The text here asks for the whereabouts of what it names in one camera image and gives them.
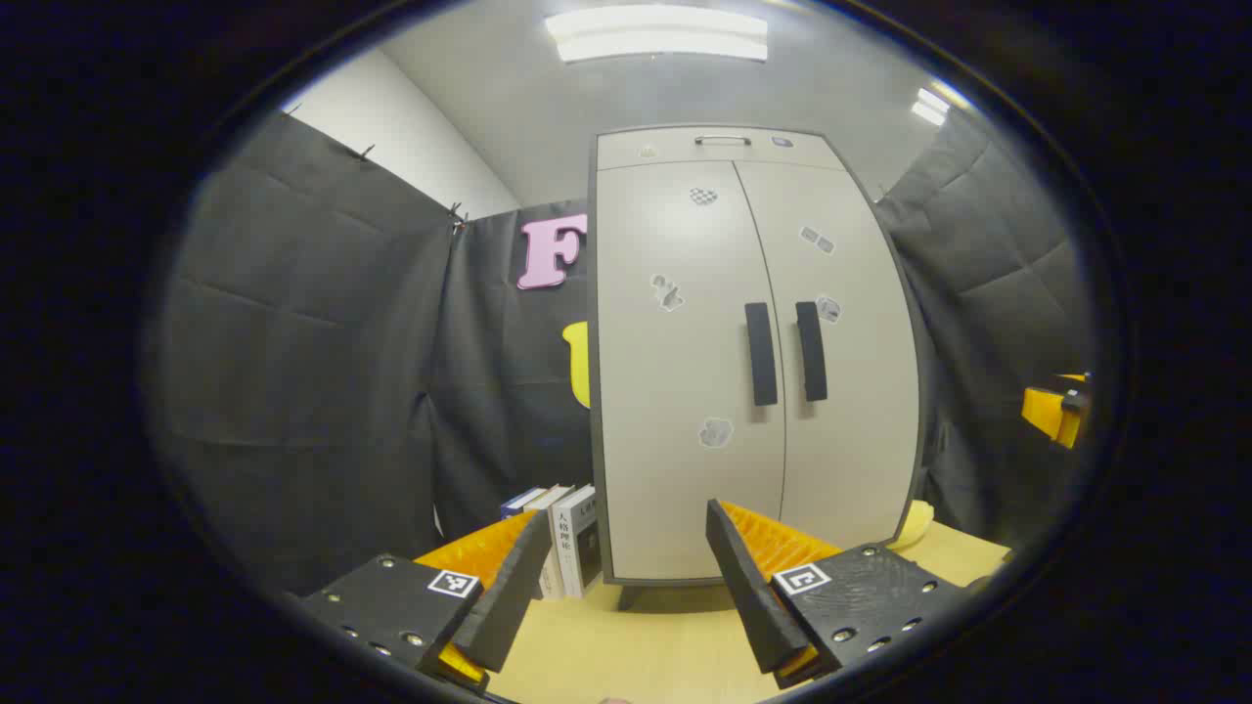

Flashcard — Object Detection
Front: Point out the large ceiling light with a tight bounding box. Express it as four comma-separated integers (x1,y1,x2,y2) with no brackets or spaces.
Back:
545,5,769,65

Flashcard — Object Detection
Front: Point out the grey cabinet drawer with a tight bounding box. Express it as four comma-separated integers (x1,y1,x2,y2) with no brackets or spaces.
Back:
597,127,847,172

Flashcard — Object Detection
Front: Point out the small ceiling light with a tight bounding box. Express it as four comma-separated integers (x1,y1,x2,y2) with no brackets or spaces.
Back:
910,86,955,128

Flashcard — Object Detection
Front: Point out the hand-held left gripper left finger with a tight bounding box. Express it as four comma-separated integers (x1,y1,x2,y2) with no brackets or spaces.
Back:
298,508,554,695

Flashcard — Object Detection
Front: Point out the grey shoe cabinet door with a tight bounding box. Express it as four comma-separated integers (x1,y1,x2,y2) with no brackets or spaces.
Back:
734,161,922,550
595,161,786,583

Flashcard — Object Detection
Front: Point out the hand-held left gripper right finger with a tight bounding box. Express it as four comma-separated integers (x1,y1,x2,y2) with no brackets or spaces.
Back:
706,499,964,690

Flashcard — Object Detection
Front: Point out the white and grey book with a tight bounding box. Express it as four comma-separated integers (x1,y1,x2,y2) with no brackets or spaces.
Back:
550,485,604,599

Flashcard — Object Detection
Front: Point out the grey double-door shoe cabinet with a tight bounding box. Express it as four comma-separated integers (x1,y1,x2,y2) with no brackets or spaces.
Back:
587,125,930,609

